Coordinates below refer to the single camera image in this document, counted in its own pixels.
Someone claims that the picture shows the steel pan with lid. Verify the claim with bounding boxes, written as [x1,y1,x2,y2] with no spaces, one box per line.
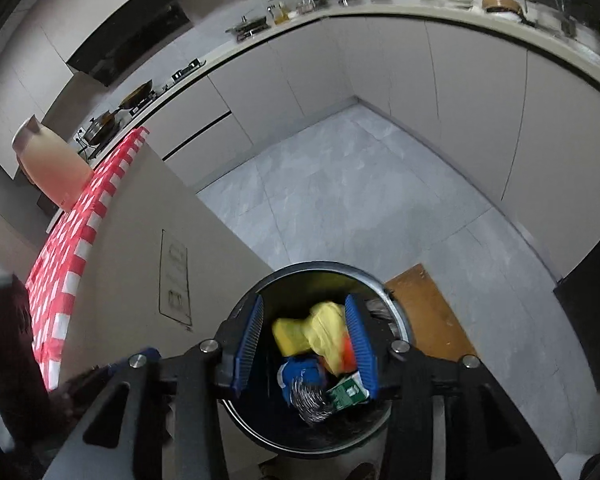
[226,16,271,42]

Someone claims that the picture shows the black gas hob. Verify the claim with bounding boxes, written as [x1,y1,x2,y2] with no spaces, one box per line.
[170,60,207,81]

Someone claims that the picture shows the red checked tablecloth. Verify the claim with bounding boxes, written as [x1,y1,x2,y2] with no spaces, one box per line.
[25,127,151,391]

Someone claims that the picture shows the person's left forearm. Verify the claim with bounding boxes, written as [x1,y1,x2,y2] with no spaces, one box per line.
[0,275,51,451]

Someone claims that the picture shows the crushed blue paper cup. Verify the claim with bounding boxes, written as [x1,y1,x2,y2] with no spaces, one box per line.
[278,355,326,403]

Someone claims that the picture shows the pink thermos jug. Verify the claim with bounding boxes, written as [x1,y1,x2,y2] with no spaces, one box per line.
[11,116,95,211]

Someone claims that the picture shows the yellow sponge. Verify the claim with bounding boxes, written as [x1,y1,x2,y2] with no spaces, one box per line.
[272,316,313,356]

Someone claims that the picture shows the grey kitchen island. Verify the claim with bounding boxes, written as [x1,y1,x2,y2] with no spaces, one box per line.
[45,142,276,391]

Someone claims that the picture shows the black range hood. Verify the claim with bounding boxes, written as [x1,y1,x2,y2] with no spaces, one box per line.
[66,0,191,87]

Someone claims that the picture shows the person's right foot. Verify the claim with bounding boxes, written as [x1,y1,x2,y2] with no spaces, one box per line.
[349,462,381,480]

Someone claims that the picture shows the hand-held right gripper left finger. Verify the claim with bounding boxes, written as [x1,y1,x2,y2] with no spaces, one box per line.
[42,294,265,480]

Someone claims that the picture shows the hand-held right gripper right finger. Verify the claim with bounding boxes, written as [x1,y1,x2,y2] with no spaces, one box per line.
[344,294,561,480]

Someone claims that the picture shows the black bucket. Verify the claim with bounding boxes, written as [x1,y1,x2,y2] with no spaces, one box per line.
[219,261,415,461]

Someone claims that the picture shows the black built-in dishwasher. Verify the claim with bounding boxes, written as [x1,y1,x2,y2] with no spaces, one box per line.
[552,230,600,391]

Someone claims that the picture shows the steel wool scrubber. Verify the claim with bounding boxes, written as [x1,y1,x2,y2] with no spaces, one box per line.
[290,377,337,426]

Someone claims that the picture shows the cooking pot with lid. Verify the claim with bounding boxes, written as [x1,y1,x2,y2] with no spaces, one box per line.
[87,112,121,143]

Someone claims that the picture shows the grey upper wall cabinets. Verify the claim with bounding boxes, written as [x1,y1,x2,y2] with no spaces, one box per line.
[0,0,171,181]

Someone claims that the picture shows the grey lower kitchen cabinets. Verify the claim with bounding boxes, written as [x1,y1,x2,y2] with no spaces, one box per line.
[145,12,600,281]

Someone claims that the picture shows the island outlet panel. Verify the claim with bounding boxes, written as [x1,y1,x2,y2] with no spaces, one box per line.
[159,230,192,325]

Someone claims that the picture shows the wooden stool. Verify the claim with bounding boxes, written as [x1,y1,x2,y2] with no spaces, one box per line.
[384,263,478,361]

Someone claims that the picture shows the black wok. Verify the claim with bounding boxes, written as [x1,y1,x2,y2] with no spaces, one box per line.
[117,79,155,111]

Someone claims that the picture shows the bamboo steamer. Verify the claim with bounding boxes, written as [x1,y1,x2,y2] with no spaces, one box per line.
[482,0,523,15]

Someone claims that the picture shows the green and white carton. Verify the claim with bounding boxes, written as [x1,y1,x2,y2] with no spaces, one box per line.
[325,372,370,408]

